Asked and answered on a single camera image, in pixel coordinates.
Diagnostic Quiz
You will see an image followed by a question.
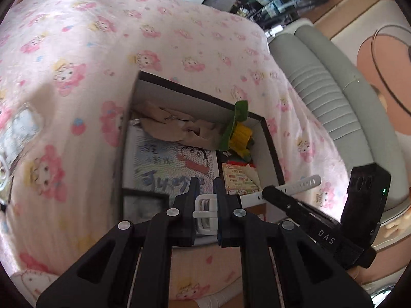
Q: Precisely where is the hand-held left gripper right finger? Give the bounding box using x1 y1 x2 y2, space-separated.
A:
212 177 375 308

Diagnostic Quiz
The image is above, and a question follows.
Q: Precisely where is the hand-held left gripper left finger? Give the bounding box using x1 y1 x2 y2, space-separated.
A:
36 176 200 308

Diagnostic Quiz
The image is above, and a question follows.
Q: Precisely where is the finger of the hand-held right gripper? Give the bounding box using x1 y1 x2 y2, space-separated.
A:
261 185 322 236

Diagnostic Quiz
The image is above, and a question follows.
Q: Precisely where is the orange printed card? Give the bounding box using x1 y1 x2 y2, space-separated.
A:
221 163 262 196

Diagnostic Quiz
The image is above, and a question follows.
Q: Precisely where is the white watch strap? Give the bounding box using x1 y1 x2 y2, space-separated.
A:
192 175 322 235

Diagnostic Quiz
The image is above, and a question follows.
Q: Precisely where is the black-rimmed storage box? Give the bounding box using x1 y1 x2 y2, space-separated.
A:
111 71 286 225

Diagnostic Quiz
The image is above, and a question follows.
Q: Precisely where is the cartoon printed book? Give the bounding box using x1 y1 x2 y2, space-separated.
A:
128 125 220 199

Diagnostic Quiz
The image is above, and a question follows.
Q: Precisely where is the yellow toy with green leaf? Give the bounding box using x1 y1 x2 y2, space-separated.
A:
219 100 254 161

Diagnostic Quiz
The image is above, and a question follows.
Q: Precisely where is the crumpled brown paper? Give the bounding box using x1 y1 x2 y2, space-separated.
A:
130 101 225 150

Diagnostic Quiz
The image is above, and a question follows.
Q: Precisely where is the grey padded headboard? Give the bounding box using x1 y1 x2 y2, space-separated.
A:
268 17 411 219

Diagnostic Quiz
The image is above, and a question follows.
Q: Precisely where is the cartoon printed panel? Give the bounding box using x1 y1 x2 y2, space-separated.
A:
311 0 411 142

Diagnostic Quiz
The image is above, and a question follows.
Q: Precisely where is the pink cartoon printed blanket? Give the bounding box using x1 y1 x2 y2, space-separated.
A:
0 0 354 308

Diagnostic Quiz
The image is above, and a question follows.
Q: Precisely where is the clear plastic package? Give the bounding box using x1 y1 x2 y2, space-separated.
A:
0 103 44 167

